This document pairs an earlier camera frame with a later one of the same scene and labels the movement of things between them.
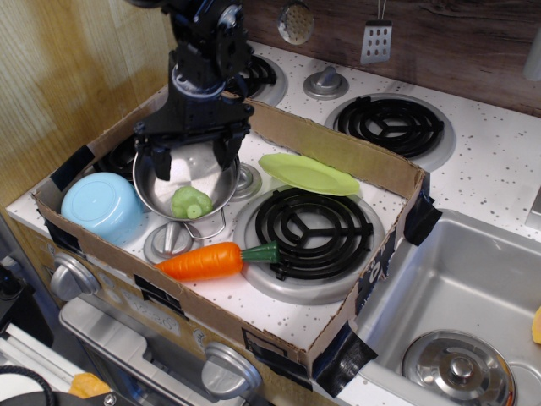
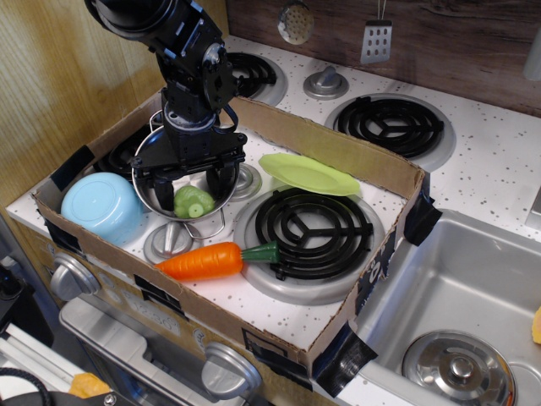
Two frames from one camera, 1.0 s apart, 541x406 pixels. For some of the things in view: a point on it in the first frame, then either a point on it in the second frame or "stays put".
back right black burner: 407,127 stays put
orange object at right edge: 536,326 stays put
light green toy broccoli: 188,202 stays put
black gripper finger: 161,157 → 165,193
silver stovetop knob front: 170,240 stays put
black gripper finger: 226,150 → 222,180
